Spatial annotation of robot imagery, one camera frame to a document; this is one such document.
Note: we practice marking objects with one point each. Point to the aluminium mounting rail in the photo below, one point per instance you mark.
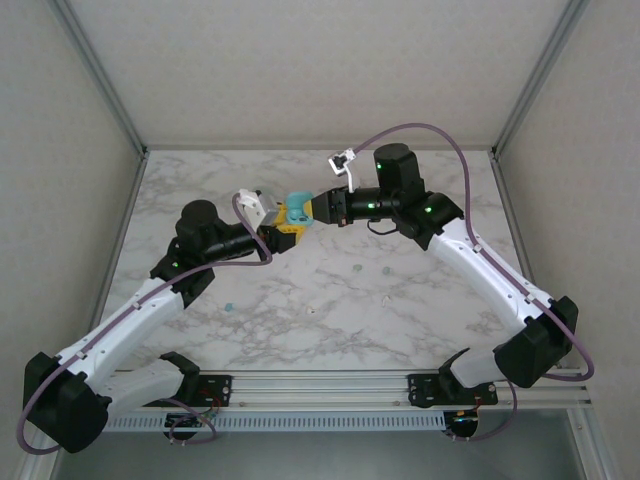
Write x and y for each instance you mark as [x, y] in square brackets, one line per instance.
[320, 387]

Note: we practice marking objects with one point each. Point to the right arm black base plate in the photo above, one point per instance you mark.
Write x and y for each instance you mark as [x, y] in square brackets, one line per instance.
[425, 390]

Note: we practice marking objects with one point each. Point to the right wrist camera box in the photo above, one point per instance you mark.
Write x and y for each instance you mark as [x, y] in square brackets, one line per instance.
[342, 162]

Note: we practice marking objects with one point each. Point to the aluminium table back rail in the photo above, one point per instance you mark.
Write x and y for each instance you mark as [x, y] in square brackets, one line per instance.
[250, 148]

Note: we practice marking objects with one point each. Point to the aluminium frame post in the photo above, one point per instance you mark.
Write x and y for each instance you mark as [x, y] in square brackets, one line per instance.
[537, 75]
[102, 75]

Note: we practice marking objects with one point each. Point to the blue earbud charging case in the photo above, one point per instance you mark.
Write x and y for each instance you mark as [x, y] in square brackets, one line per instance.
[298, 200]

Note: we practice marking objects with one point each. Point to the aluminium table side rail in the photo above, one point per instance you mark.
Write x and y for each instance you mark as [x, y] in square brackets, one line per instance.
[509, 200]
[117, 250]

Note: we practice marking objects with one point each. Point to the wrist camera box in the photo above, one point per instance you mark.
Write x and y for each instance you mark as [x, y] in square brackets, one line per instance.
[260, 207]
[342, 162]

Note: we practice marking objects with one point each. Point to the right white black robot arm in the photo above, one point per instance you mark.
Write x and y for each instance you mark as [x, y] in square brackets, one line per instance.
[530, 355]

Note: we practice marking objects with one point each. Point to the aluminium frame leg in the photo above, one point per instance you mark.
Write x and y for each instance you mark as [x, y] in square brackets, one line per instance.
[37, 470]
[595, 460]

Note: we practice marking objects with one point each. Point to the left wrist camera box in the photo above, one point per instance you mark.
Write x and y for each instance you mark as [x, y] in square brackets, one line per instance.
[260, 207]

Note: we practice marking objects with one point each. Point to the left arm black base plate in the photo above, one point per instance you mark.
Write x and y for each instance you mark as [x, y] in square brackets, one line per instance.
[220, 387]

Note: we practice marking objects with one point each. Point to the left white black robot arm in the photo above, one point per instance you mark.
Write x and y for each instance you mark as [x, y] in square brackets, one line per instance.
[65, 405]

